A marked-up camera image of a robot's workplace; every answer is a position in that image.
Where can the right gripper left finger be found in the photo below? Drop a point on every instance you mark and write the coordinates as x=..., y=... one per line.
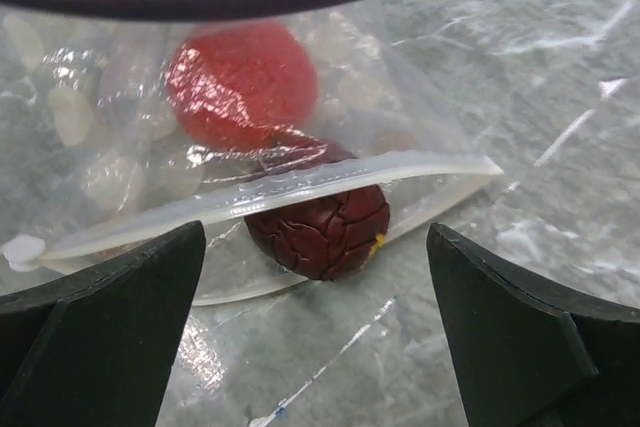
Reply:
x=96, y=348

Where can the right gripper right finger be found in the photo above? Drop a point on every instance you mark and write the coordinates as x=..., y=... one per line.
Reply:
x=528, y=351

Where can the fake purple beet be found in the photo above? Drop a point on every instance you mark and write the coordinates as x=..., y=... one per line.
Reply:
x=327, y=238

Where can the clear zip top bag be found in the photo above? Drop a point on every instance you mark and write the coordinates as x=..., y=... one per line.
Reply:
x=94, y=161

